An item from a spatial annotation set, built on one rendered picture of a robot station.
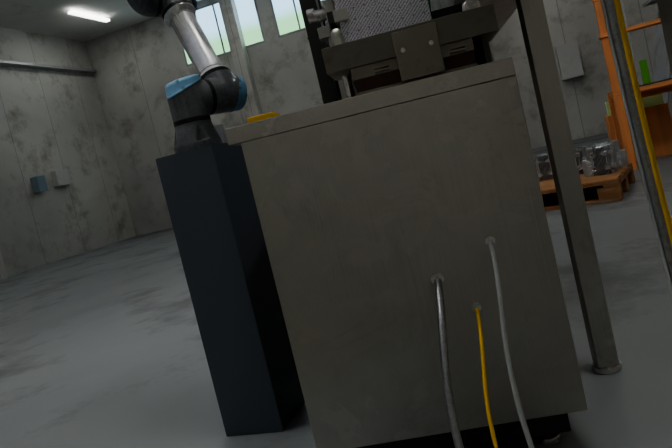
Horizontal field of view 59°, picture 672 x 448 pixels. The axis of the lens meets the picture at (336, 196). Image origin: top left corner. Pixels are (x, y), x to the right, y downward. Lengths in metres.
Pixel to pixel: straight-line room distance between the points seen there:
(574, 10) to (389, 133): 11.93
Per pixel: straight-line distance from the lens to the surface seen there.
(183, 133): 1.90
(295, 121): 1.37
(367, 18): 1.63
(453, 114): 1.35
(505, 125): 1.36
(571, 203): 1.80
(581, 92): 13.06
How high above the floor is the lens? 0.78
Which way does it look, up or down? 4 degrees down
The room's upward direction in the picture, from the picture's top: 13 degrees counter-clockwise
